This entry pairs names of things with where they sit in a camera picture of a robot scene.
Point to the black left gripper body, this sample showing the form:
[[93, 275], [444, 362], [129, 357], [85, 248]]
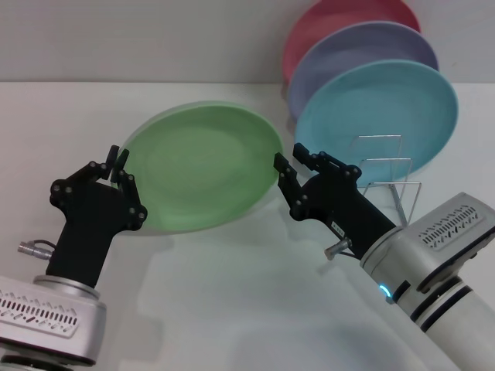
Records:
[[93, 216]]

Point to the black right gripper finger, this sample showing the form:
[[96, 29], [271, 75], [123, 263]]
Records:
[[332, 166], [292, 189]]

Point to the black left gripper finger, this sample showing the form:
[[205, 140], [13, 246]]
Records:
[[133, 201], [83, 175]]

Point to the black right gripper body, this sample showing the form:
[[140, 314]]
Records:
[[340, 208]]

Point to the green round plate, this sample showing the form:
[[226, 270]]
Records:
[[201, 166]]

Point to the cyan round plate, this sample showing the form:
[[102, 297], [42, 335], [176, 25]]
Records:
[[379, 116]]

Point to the purple round plate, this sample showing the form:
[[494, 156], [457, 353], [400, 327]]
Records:
[[348, 58]]

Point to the red round plate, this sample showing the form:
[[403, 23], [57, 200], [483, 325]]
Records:
[[309, 31]]

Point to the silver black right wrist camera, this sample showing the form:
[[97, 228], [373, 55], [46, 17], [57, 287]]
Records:
[[448, 228]]

